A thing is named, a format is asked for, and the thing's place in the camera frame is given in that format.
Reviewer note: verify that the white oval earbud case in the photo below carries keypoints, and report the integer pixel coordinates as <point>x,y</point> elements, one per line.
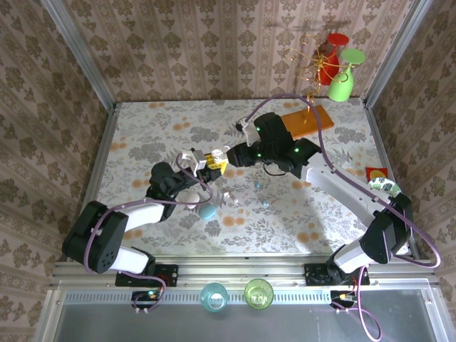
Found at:
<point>192,200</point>

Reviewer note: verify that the blue earbud case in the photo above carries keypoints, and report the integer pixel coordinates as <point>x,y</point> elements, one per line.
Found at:
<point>207,211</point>

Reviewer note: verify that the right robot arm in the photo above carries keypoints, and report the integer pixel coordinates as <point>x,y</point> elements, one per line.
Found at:
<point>342,192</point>

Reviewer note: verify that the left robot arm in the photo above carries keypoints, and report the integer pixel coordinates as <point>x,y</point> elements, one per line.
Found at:
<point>107,256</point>

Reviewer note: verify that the orange wooden stand base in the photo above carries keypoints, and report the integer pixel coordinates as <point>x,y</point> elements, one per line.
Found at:
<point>326,123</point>

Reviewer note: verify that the floral patterned table cover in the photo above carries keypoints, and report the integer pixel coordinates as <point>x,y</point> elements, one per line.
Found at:
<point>160,117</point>

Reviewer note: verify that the green plastic wine glass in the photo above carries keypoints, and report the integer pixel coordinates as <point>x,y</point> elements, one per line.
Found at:
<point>340,89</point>

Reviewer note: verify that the red packet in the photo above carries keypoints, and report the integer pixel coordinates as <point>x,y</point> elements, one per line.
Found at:
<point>374,171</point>

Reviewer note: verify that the red plastic wine glass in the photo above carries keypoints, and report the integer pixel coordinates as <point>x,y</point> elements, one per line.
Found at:
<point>337,38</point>

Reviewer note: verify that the leaf pattern bowl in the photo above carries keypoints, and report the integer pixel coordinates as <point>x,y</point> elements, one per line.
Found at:
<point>383,185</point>

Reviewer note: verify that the small black controller board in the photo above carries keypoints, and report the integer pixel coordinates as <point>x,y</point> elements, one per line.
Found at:
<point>147,295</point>
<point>343,296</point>

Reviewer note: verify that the blue translucent cup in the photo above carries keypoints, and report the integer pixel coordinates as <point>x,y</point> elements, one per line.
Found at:
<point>213,297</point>

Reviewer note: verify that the green translucent cup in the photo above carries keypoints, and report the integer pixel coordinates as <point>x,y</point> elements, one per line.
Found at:
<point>259,294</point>

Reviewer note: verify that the grey metal shelf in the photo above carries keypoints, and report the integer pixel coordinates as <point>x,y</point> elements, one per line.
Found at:
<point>249,324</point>

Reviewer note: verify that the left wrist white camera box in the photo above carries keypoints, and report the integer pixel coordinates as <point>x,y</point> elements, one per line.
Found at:
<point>197,162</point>

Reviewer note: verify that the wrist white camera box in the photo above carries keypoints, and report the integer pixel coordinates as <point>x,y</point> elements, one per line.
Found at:
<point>251,133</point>
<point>197,162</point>

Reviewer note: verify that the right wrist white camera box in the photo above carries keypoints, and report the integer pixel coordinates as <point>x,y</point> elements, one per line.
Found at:
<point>251,133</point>

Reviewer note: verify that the aluminium side rail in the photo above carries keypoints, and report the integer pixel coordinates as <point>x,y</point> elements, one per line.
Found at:
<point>102,149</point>
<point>379,142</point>

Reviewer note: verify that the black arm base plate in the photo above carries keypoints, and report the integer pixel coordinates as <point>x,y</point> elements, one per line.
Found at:
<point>315,276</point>
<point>167,276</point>

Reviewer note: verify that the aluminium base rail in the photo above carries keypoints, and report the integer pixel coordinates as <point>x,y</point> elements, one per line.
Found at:
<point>242,272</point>

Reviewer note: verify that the aluminium frame post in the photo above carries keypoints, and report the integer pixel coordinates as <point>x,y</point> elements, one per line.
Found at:
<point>81,53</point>
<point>394,53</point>

